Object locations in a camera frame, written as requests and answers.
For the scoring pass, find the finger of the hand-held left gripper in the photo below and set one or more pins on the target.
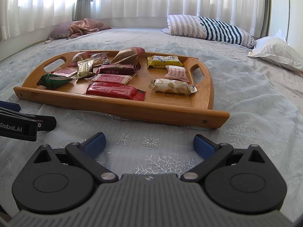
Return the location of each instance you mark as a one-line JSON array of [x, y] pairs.
[[9, 106], [47, 123]]

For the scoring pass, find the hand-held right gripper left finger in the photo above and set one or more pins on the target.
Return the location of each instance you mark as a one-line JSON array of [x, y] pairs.
[[94, 143]]

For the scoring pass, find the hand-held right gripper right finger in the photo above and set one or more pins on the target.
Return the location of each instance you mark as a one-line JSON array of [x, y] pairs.
[[203, 146]]

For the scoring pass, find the green snack packet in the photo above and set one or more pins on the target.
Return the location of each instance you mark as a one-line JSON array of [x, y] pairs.
[[53, 80]]

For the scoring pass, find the small pink snack packet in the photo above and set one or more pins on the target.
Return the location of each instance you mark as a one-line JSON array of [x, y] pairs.
[[64, 72]]

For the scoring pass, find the long red snack packet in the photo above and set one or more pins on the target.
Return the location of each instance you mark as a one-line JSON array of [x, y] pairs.
[[114, 91]]

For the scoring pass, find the wooden tray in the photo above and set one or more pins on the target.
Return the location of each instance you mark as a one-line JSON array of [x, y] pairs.
[[165, 104]]

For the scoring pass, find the olive gold snack packet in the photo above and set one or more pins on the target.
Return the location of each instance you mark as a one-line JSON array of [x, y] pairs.
[[84, 68]]

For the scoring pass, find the clear pink wafer packet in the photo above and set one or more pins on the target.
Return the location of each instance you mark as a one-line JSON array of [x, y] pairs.
[[111, 78]]

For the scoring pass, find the beige cracker packet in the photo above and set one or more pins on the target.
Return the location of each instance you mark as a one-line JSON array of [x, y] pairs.
[[171, 86]]

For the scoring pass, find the red peanut bag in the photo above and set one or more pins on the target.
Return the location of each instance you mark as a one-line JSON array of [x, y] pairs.
[[79, 58]]

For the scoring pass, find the dark maroon snack packet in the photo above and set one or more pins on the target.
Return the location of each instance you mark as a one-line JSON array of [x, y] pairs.
[[117, 69]]

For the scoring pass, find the small white pink packet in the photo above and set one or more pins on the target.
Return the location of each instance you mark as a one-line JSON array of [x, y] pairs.
[[176, 72]]

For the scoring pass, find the small orange snack packet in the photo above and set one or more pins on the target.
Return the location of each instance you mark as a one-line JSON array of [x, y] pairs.
[[100, 58]]

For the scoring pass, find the yellow snack packet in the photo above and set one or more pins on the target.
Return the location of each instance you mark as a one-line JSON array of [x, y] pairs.
[[164, 61]]

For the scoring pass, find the brown red snack packet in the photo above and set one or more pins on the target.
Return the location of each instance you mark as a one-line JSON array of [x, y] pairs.
[[126, 54]]

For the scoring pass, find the light blue snowflake bedspread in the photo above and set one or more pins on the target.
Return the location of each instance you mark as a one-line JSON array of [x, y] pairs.
[[248, 99]]

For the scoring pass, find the purple pillow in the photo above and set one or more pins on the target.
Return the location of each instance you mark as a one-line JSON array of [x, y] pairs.
[[59, 30]]

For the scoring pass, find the pink cloth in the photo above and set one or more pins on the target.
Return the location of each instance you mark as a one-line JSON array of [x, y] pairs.
[[87, 27]]

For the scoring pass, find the striped pillow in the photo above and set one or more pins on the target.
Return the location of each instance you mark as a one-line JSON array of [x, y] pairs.
[[208, 29]]

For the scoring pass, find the white pillow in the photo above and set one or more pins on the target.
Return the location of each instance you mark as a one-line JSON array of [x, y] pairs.
[[279, 52]]

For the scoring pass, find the grey green curtain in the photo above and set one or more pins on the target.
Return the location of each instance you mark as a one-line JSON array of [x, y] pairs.
[[81, 0], [266, 7]]

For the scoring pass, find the white wardrobe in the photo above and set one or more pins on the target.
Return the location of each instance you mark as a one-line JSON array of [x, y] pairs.
[[293, 9]]

